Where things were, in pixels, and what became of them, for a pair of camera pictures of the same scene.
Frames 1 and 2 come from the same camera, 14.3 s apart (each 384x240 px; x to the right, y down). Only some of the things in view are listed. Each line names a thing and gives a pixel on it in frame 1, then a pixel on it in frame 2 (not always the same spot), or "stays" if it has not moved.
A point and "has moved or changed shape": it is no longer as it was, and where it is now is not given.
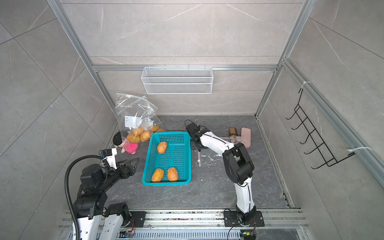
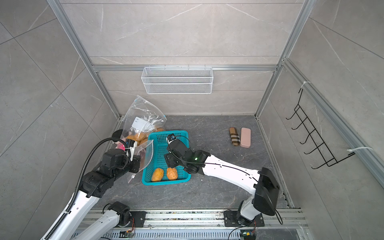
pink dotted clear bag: [234, 139] -> [146, 151]
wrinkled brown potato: [172, 174] stays
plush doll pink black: [127, 146] stays
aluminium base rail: [285, 224] stays
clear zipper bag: [136, 117] has moved or changed shape
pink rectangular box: [246, 136] stays
